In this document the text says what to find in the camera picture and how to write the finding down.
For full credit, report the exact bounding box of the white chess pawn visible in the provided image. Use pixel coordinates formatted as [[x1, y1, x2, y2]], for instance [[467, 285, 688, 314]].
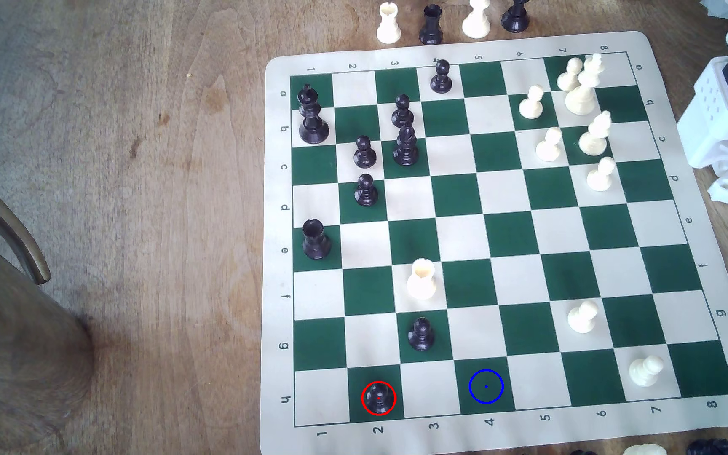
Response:
[[535, 126, 565, 163], [567, 300, 600, 335], [586, 157, 618, 193], [518, 85, 546, 120], [628, 354, 665, 388], [557, 57, 584, 93]]

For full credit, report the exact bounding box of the black chess bishop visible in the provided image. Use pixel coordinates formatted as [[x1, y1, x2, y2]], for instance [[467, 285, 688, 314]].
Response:
[[392, 124, 420, 168]]

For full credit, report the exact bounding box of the white chess rook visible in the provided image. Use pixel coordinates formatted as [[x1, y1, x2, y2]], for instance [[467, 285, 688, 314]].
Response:
[[406, 258, 438, 301], [376, 1, 402, 45]]

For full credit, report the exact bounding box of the black chess pawn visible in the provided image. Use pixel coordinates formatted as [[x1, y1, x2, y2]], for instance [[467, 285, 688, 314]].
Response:
[[391, 94, 415, 129], [430, 59, 453, 94], [407, 317, 436, 352], [354, 173, 379, 207], [365, 382, 394, 415], [353, 134, 378, 169]]

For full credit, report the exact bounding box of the white king top right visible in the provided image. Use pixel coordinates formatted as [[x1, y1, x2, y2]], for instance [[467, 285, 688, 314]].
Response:
[[564, 53, 606, 116]]

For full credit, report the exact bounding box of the green white roll-up chessboard mat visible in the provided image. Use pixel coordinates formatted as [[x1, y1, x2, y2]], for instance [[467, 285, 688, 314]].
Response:
[[258, 30, 728, 455]]

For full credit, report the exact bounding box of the black chess king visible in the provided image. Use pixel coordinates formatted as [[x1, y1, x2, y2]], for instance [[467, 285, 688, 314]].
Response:
[[297, 84, 331, 145]]

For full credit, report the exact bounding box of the black chess piece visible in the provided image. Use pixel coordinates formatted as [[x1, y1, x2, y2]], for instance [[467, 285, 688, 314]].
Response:
[[685, 439, 728, 455], [501, 0, 531, 34]]

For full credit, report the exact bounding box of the curved wooden chair rail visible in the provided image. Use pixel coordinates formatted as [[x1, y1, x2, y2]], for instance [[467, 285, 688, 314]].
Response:
[[0, 155, 53, 286]]

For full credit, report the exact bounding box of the white chess bishop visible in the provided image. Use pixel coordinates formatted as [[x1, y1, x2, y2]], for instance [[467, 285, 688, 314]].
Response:
[[578, 110, 613, 157]]

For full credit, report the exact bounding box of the black chess rook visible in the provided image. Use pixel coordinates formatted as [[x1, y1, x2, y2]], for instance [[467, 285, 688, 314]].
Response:
[[419, 4, 444, 46], [301, 219, 332, 260]]

